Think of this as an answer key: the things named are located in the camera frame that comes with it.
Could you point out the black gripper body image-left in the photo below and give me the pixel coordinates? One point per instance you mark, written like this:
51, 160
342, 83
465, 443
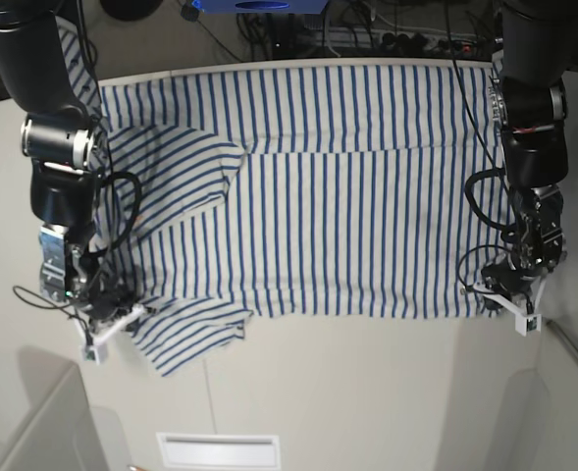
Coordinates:
107, 304

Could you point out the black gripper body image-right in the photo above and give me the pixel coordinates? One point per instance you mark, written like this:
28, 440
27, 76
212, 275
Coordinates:
502, 279

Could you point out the blue white striped T-shirt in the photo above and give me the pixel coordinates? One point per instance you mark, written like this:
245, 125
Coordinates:
334, 190

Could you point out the black robot arm image-left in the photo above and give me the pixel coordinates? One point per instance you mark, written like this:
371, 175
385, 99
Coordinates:
47, 68

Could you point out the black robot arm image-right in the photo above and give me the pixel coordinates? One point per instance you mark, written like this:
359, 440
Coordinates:
536, 40

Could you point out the grey partition image-right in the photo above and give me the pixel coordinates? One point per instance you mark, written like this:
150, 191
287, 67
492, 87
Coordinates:
513, 401

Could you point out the grey partition image-left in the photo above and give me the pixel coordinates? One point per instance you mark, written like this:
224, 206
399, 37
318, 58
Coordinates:
45, 418

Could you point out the blue box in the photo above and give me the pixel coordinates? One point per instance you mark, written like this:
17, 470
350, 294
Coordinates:
314, 7

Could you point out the white table cable grommet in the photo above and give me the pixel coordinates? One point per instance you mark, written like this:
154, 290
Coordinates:
219, 452

